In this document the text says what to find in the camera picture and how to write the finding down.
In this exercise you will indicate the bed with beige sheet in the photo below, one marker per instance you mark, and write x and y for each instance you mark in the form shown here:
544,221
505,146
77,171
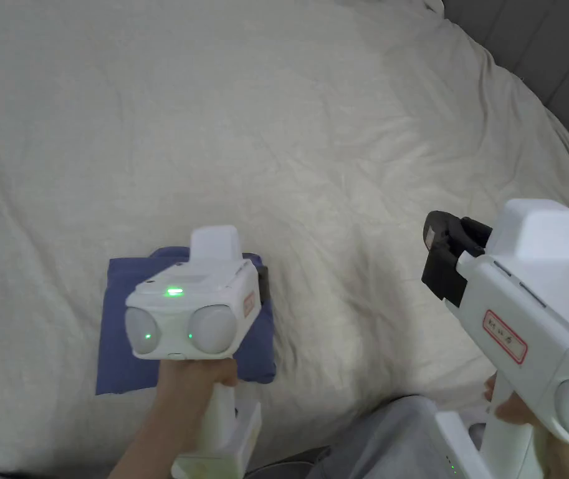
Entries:
244,124

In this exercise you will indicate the grey padded headboard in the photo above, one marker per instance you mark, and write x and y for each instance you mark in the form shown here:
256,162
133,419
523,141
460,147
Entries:
563,50

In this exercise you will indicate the person's legs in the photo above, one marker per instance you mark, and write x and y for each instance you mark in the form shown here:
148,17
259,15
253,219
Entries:
389,439

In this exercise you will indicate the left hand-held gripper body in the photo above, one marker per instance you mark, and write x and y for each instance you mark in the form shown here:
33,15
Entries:
189,309

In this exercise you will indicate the person's right hand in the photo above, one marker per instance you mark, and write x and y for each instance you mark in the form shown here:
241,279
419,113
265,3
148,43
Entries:
518,409

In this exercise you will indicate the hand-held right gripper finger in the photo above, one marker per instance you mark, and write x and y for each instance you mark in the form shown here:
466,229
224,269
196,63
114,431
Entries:
456,229
443,277

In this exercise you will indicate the person's left hand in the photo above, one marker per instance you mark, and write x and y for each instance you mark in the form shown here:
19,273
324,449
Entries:
184,394

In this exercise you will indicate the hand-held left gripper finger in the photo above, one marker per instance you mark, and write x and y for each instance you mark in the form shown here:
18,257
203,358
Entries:
263,284

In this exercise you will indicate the dark blue garment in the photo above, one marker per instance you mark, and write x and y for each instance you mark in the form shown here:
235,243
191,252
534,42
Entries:
114,324

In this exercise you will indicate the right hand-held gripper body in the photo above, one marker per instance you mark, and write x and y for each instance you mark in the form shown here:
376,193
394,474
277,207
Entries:
518,299

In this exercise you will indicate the person's left forearm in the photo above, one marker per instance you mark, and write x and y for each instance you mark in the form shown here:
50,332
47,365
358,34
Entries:
154,449

